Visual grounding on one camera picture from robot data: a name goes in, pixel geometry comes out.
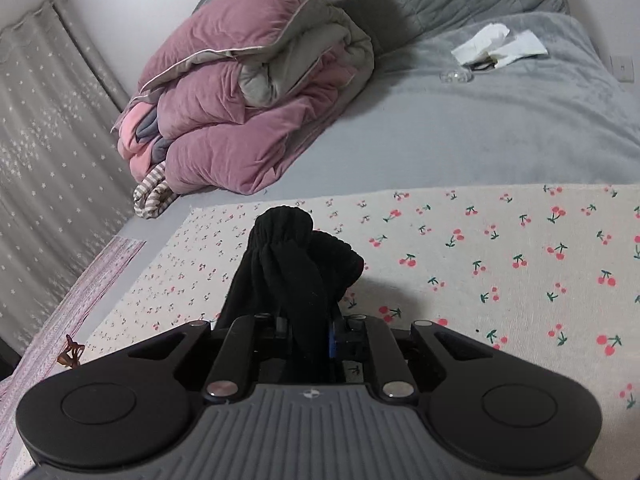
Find black pants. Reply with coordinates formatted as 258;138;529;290
215;206;364;385

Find brown hair claw clip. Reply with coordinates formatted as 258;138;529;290
56;335;86;370

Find cherry print bed mat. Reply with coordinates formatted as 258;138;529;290
0;184;640;480

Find pink striped blanket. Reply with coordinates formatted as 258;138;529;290
1;235;145;462

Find striped folded garment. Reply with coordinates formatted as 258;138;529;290
132;162;178;219

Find grey star curtain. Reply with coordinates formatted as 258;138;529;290
0;0;134;353

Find pink folded garment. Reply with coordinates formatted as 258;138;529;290
117;102;170;183

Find folded mauve grey comforter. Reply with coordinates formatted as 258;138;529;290
115;0;374;195

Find clear glass object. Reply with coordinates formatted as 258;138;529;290
439;67;474;84

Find grey bed sheet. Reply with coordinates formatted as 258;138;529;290
80;13;639;335

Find white tissue paper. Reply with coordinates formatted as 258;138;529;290
451;23;548;72

